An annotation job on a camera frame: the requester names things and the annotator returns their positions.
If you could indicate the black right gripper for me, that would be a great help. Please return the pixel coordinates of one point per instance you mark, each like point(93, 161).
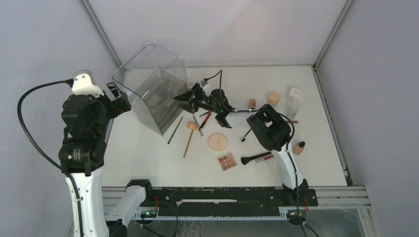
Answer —
point(187, 98)

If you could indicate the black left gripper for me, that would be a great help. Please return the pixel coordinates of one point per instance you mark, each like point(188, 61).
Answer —
point(118, 105)

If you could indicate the clear acrylic makeup organizer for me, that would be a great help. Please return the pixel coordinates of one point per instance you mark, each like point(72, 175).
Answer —
point(151, 78)

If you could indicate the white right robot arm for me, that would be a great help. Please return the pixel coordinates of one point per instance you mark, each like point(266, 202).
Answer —
point(272, 129)

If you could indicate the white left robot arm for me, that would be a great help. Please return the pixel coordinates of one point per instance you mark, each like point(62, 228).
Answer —
point(82, 162)

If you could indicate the red lip pencil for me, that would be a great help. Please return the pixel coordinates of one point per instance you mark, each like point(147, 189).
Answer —
point(208, 114)

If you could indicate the grey metallic stick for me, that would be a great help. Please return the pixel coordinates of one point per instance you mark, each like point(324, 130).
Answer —
point(198, 127)

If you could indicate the BB cream tube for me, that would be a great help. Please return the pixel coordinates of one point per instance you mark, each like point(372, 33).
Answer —
point(252, 104)

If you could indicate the round beige sponge lower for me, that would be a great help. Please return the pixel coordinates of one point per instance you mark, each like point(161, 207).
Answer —
point(217, 142)

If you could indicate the thin black pencil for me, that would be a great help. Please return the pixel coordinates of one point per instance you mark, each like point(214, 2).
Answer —
point(175, 130)

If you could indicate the black brow comb brush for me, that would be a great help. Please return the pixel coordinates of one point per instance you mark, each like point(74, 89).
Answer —
point(245, 135)

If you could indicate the cream jar gold lid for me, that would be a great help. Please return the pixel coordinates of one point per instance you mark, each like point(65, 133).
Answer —
point(273, 99)

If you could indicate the eyeshadow palette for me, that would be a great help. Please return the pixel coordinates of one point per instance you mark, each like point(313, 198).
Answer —
point(227, 162)

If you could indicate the black powder brush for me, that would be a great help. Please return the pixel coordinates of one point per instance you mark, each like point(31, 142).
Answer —
point(246, 160)

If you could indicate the red silver lip gloss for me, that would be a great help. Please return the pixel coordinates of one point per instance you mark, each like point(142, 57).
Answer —
point(264, 158)

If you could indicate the clear liquid bottle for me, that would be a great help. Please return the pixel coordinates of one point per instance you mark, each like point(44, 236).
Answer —
point(292, 106)

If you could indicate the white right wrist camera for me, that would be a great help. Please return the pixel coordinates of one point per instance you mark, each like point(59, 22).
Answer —
point(205, 84)

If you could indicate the wooden handle brush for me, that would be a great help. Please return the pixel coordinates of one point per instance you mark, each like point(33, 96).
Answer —
point(188, 144)

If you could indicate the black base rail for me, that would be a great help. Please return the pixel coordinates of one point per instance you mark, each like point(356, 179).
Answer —
point(222, 201)

